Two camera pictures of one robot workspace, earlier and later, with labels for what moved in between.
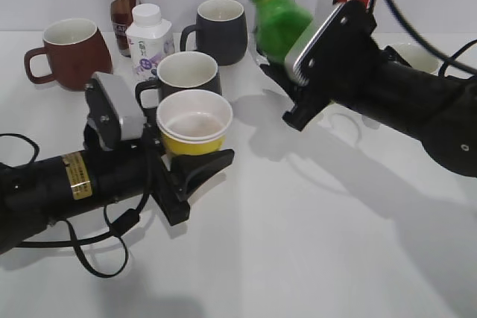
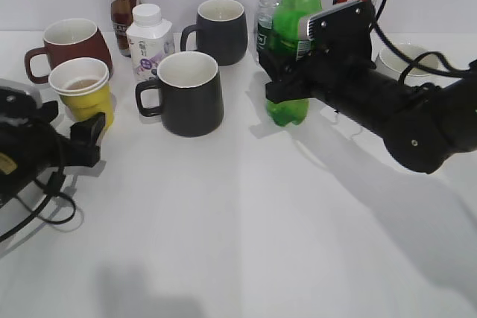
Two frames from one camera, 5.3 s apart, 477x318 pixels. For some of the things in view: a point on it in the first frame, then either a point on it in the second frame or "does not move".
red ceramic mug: [75, 50] does not move
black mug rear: [220, 31] does not move
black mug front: [180, 71] does not move
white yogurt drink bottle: [150, 39] does not move
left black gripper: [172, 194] -> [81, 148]
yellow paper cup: [194, 122] -> [83, 85]
